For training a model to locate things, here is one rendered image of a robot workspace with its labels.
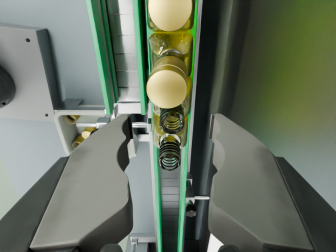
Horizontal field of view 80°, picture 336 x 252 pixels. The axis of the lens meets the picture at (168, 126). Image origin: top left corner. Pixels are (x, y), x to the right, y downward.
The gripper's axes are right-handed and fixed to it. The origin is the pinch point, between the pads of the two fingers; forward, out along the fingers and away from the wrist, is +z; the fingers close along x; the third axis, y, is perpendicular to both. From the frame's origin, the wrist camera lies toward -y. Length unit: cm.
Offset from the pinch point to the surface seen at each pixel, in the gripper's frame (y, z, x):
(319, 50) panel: -2.5, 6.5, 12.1
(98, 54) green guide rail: 1.9, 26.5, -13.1
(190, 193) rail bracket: 40.3, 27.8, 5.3
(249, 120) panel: 9.7, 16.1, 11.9
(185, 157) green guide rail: 25.9, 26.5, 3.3
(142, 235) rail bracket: 79, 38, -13
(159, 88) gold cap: -0.1, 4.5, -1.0
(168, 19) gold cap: -4.8, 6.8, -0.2
